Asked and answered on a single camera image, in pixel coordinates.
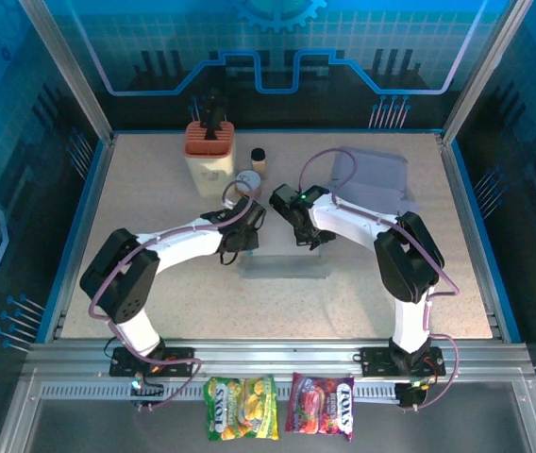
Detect teal paper box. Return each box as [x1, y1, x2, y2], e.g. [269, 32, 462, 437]
[237, 233, 334, 281]

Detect lavender paper box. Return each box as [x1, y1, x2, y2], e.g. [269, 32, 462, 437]
[327, 146, 419, 227]

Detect small round tin can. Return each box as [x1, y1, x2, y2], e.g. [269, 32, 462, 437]
[233, 169, 263, 200]

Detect beige knife block orange top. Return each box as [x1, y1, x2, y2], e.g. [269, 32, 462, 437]
[182, 120, 237, 200]

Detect small dark-capped spice bottle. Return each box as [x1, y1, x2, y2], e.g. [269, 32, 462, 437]
[250, 147, 268, 180]

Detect green Fox's candy bag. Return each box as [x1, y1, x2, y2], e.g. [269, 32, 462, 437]
[203, 375, 281, 443]

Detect red Fox's candy bag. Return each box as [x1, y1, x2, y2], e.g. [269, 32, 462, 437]
[285, 371, 356, 444]

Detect black controller module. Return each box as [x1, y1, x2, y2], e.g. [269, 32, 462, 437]
[394, 379, 428, 411]
[129, 382, 165, 411]

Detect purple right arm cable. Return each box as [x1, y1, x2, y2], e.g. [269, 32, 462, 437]
[298, 147, 461, 412]

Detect black knife handle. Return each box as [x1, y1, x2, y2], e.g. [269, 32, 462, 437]
[201, 87, 229, 142]

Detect aluminium mounting rail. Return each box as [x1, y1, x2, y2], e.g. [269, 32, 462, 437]
[25, 338, 533, 381]

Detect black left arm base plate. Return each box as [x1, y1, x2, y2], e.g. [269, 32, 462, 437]
[109, 346, 195, 378]

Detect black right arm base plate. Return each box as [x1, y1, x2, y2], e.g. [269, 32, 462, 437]
[360, 346, 446, 378]

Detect white slotted cable duct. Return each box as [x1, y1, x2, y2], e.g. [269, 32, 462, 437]
[41, 380, 399, 402]

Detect aluminium frame post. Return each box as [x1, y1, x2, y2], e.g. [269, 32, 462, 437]
[440, 0, 536, 145]
[16, 0, 117, 145]

